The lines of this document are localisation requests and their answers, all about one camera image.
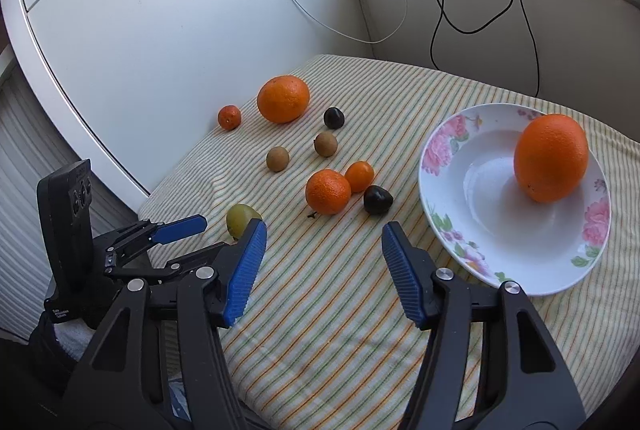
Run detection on white cabinet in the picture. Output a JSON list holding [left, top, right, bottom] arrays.
[[0, 0, 373, 211]]

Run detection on large orange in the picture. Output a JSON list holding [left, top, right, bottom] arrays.
[[514, 114, 590, 203], [257, 75, 310, 125]]

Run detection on green round fruit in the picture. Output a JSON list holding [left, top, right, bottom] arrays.
[[226, 204, 263, 239]]

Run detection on person's blue trousers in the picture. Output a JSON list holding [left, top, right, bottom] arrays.
[[167, 377, 193, 423]]

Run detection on medium tangerine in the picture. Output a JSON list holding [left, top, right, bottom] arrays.
[[305, 170, 352, 216]]

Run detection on black cable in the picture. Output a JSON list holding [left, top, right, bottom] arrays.
[[430, 0, 541, 98]]

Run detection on small tangerine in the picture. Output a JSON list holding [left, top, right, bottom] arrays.
[[218, 105, 242, 131], [345, 161, 375, 193]]

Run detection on white ribbed panel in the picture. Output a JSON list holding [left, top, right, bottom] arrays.
[[0, 74, 141, 346]]

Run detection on brown round fruit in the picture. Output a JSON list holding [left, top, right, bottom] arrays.
[[314, 132, 338, 157], [266, 147, 290, 173]]

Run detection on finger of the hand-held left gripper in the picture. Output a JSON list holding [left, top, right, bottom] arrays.
[[102, 244, 236, 287], [102, 215, 208, 261]]

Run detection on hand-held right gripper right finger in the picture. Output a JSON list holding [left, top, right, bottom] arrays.
[[381, 222, 588, 430]]

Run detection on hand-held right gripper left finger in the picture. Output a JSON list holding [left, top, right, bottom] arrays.
[[62, 219, 268, 430]]

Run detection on white floral plate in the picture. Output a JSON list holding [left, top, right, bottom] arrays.
[[418, 104, 612, 297]]

